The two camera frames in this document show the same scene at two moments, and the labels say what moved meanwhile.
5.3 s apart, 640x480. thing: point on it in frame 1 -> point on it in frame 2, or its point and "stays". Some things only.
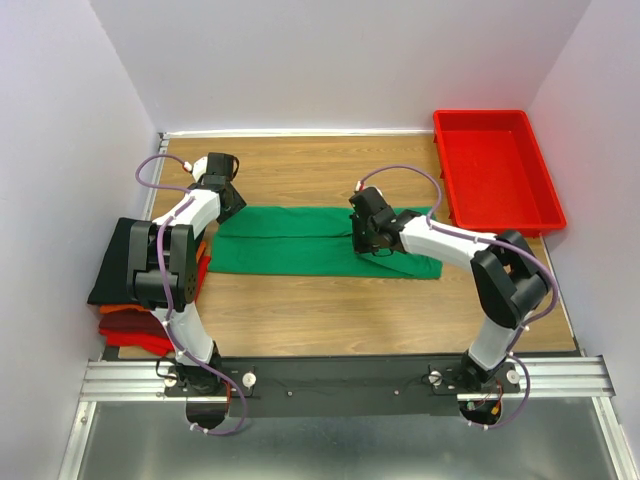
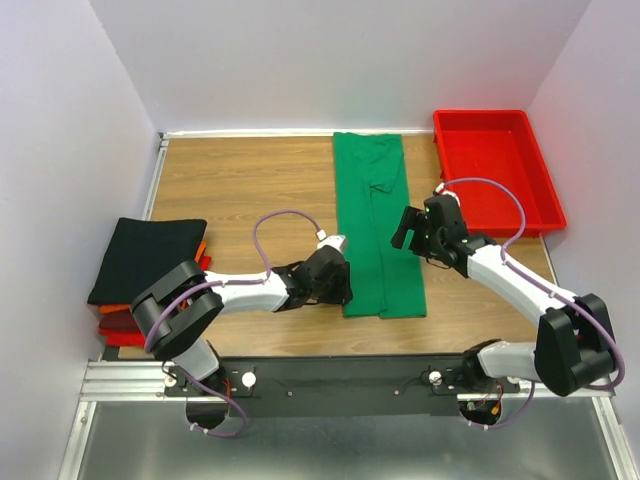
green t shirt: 308,241 -> 371,196
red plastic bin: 495,173 stays
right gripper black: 360,247 -> 410,214
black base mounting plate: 407,385 stays
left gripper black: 237,204 -> 343,292
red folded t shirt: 158,345 stays
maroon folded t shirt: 135,321 stays
